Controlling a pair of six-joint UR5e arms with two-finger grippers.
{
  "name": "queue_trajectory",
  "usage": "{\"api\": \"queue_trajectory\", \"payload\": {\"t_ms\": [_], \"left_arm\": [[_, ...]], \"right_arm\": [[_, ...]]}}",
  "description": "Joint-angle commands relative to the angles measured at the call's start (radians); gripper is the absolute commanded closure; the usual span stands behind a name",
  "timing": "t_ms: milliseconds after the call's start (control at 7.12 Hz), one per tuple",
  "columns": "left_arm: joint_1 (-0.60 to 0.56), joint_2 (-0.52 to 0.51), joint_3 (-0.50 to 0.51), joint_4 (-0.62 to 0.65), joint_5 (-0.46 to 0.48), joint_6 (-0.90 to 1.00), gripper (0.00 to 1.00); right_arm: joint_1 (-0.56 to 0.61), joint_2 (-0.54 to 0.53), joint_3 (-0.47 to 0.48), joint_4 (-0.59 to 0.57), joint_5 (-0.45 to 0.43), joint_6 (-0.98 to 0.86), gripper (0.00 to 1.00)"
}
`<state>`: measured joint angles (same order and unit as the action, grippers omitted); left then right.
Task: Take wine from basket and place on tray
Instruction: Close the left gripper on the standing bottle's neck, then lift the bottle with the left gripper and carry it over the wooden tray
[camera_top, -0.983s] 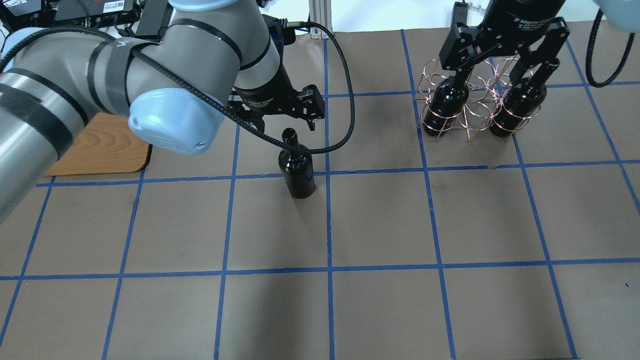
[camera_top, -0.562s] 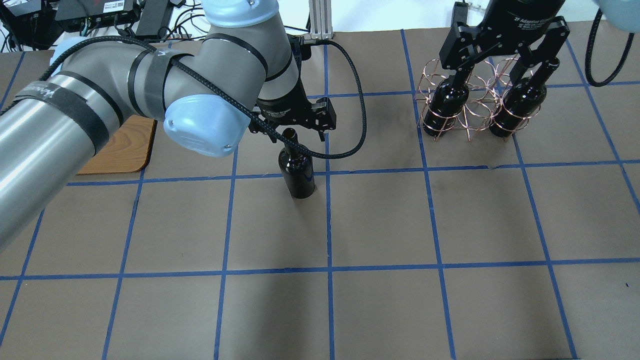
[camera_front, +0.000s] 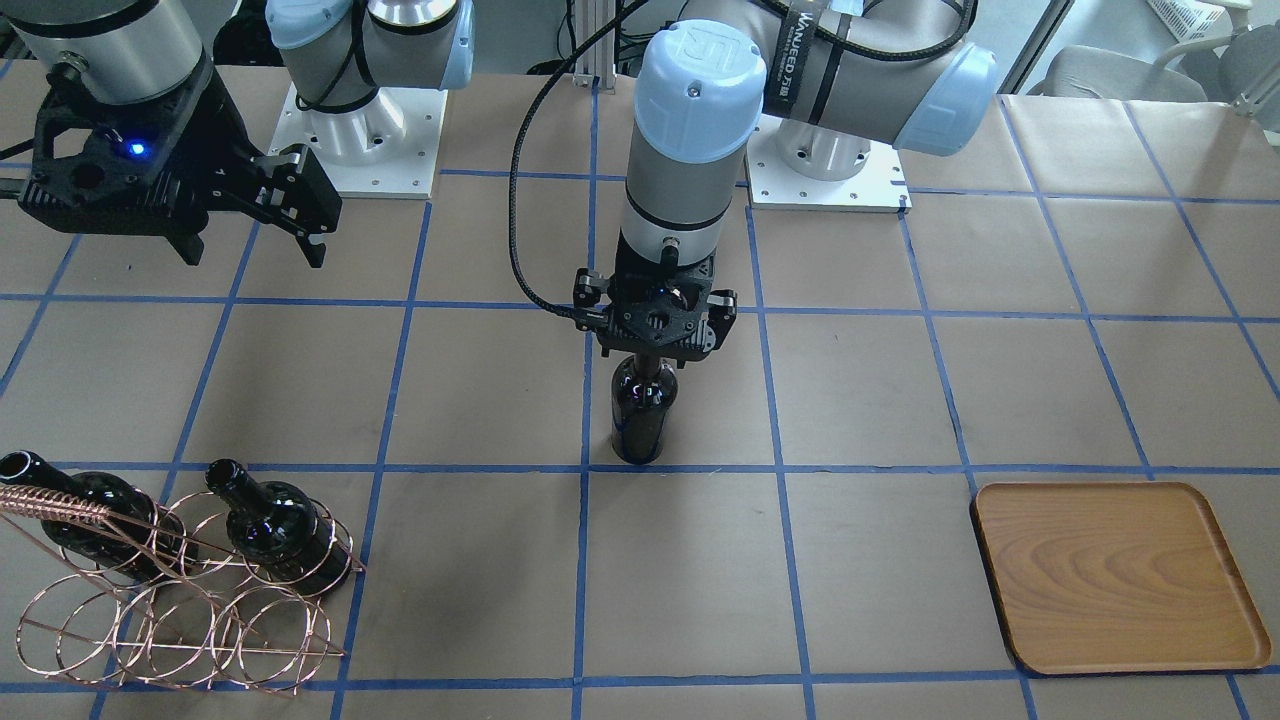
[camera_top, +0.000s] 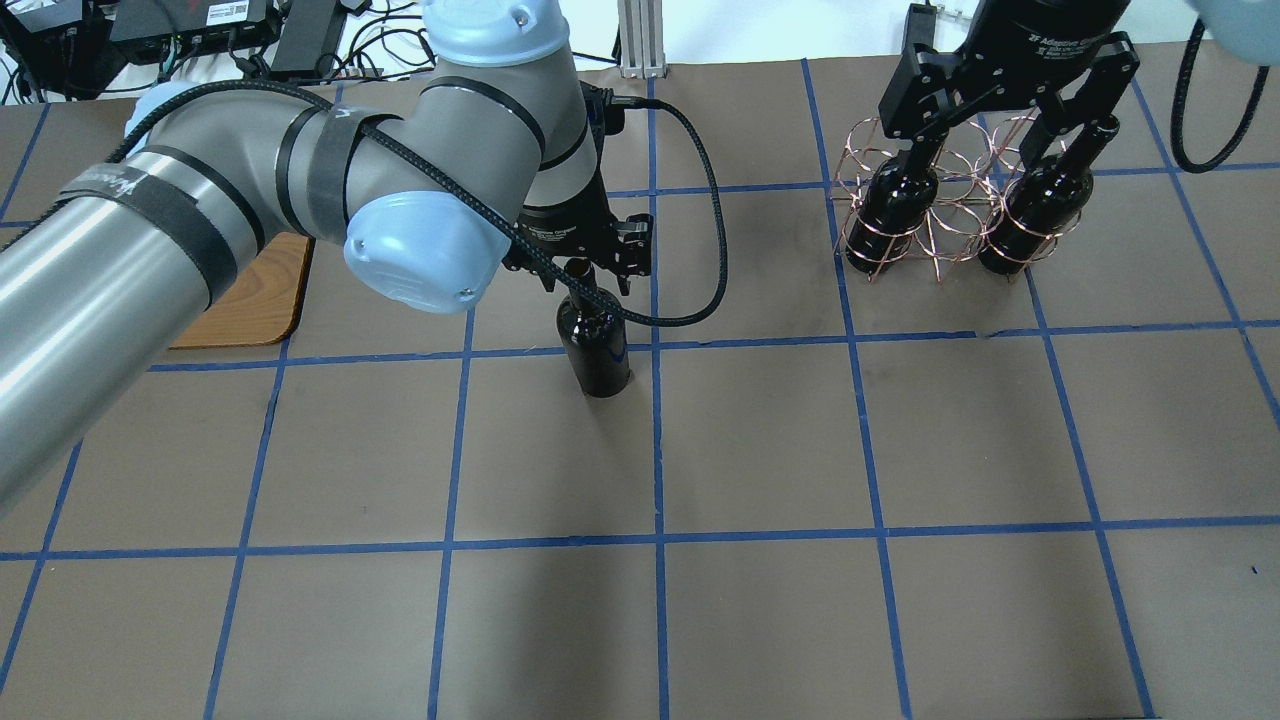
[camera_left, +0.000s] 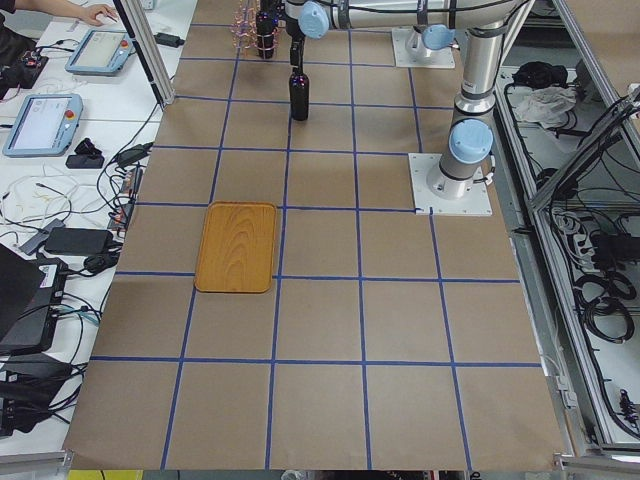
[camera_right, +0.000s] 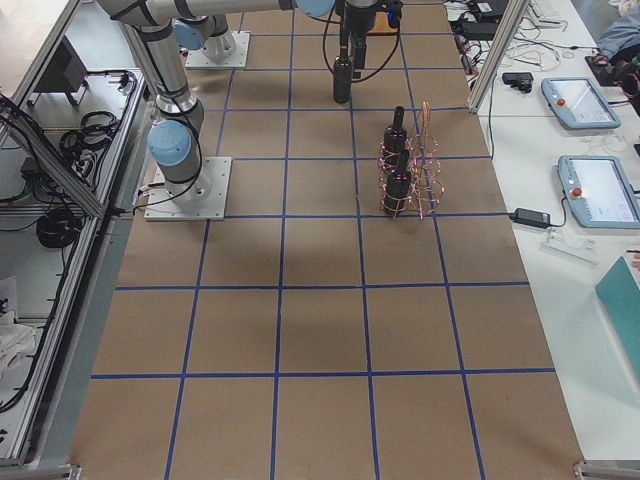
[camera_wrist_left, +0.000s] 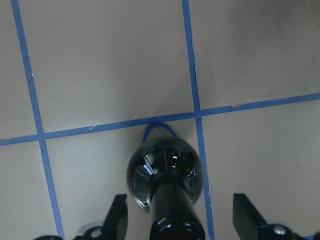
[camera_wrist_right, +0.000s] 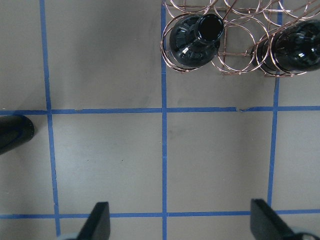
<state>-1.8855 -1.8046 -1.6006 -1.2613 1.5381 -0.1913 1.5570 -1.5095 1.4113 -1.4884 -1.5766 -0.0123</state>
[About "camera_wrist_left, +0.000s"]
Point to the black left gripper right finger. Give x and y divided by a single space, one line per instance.
246 218

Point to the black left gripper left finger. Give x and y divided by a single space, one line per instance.
115 224

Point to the dark glass wine bottle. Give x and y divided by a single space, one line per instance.
165 177

